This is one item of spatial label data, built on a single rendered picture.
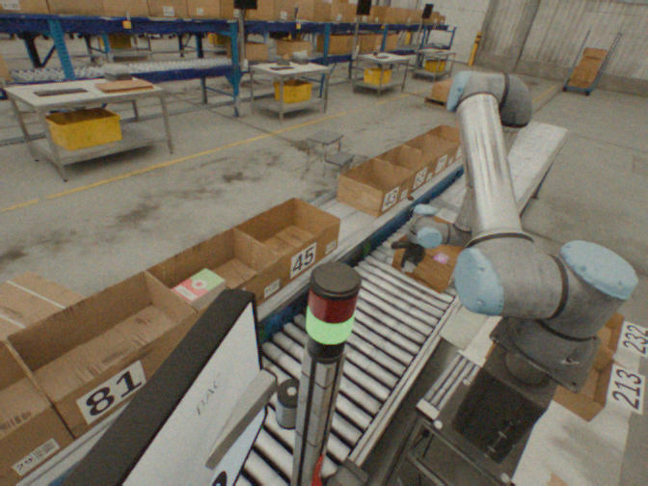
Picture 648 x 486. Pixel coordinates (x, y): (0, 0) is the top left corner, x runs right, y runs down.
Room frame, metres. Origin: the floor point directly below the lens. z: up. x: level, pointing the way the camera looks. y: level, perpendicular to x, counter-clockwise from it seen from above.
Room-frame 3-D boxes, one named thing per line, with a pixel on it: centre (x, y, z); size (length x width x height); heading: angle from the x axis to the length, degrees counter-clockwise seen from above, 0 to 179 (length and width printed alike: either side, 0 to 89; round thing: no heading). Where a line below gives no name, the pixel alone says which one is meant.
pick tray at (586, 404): (0.93, -0.92, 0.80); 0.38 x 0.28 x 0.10; 53
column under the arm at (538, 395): (0.65, -0.60, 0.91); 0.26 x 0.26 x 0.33; 52
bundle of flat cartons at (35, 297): (1.41, 1.78, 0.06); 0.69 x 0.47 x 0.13; 71
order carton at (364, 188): (1.96, -0.25, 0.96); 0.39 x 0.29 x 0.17; 147
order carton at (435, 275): (1.53, -0.58, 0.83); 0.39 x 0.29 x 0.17; 142
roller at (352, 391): (0.81, -0.04, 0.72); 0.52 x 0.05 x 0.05; 57
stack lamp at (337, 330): (0.26, -0.01, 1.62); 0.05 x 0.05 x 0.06
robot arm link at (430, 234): (1.25, -0.42, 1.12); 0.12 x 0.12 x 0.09; 1
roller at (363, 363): (0.91, -0.11, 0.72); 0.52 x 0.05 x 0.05; 57
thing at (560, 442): (0.91, -0.92, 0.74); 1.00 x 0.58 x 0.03; 142
